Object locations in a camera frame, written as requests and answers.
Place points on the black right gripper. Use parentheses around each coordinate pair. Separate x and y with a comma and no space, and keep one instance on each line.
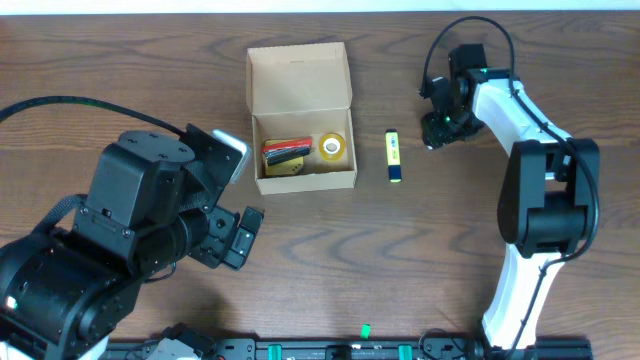
(445,130)

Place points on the black mounting rail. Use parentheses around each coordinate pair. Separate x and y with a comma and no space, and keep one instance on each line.
(250,349)

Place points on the small green clip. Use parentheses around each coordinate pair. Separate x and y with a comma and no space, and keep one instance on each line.
(365,331)

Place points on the yellow blue highlighter pen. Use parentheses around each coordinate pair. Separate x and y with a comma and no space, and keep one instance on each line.
(393,155)

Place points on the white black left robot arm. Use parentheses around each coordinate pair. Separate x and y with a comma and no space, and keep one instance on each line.
(153,201)

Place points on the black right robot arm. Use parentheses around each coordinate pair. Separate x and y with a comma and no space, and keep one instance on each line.
(547,206)

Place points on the yellow adhesive tape roll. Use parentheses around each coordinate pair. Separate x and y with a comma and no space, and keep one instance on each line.
(331,147)

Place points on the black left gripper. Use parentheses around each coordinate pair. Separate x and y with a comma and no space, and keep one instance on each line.
(220,240)

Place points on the yellow sticky note pad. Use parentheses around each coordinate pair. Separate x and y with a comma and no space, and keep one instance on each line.
(289,167)

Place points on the cardboard box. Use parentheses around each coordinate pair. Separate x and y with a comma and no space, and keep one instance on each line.
(300,91)

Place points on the red black stapler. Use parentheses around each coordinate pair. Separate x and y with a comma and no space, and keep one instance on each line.
(304,150)

